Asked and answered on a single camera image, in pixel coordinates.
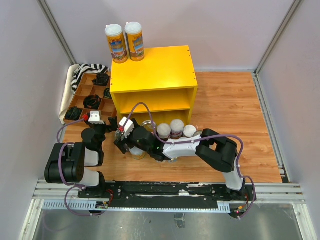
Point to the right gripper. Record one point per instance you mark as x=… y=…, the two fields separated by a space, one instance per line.
x=121 y=144

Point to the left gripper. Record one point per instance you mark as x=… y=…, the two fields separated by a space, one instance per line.
x=113 y=121

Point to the red white can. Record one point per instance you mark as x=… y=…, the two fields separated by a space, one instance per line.
x=164 y=131
x=177 y=128

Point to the yellow shelf cabinet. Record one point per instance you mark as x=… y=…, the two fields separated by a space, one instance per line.
x=163 y=83

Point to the blue yellow can white lid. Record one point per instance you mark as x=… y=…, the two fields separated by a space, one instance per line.
x=134 y=38

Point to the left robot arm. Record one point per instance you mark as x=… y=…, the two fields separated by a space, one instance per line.
x=69 y=163

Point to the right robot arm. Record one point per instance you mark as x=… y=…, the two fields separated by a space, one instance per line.
x=221 y=152

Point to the rolled black belt middle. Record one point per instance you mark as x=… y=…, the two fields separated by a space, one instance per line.
x=92 y=102

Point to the rolled black belt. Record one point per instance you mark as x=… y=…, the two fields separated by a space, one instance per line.
x=92 y=102
x=101 y=79

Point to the rolled green belt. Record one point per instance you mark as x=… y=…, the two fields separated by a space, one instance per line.
x=106 y=93

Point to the wooden divided tray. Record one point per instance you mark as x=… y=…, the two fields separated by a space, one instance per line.
x=92 y=94

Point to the rolled dark belt bottom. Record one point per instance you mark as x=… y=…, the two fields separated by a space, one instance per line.
x=73 y=113

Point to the rolled black belt top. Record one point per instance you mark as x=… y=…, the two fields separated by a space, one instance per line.
x=101 y=79

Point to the gold rectangular tin right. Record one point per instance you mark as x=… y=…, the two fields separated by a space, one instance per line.
x=172 y=160

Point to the striped cloth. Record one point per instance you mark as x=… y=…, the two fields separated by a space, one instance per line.
x=86 y=69

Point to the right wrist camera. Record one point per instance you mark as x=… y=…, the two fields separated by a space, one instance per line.
x=126 y=126

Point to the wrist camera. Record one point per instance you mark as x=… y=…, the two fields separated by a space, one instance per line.
x=93 y=118
x=126 y=126

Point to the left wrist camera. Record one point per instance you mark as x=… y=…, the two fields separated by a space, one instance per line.
x=93 y=118

